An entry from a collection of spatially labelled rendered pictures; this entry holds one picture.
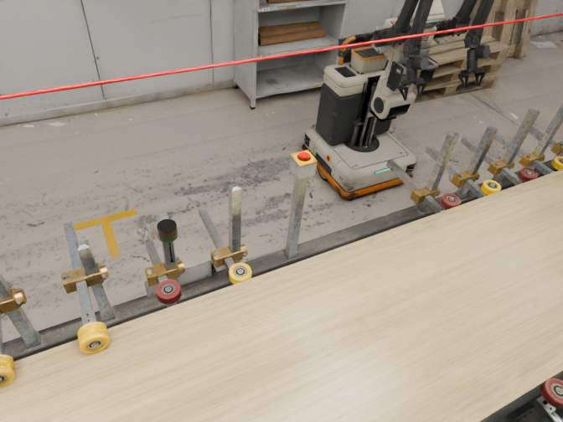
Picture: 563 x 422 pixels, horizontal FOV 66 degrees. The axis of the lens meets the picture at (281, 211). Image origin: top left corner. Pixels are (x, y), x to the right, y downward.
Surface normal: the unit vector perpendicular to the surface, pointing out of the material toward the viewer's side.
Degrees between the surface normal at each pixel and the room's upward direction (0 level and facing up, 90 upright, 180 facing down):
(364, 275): 0
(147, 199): 0
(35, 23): 90
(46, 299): 0
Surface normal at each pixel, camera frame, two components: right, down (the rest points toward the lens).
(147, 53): 0.45, 0.65
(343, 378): 0.07, -0.72
